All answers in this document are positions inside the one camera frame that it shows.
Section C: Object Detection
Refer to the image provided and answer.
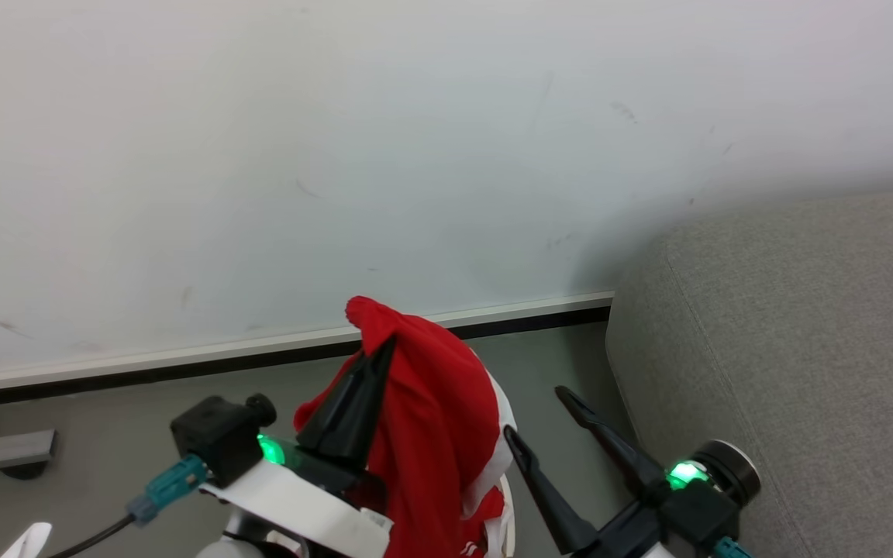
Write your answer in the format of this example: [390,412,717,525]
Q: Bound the right gripper black block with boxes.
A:
[502,385,762,558]

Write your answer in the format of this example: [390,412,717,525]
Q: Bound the white plastic piece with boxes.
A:
[0,522,53,558]

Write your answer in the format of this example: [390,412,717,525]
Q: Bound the grey fabric sofa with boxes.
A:
[605,186,893,558]

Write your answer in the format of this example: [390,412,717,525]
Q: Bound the red garment with white trim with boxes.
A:
[294,295,518,558]

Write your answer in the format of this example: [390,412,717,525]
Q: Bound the white baseboard with black strip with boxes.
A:
[0,291,615,409]

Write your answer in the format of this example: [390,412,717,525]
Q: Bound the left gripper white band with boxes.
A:
[202,335,398,558]

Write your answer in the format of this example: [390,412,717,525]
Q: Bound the black cable with teal plug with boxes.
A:
[47,454,209,558]

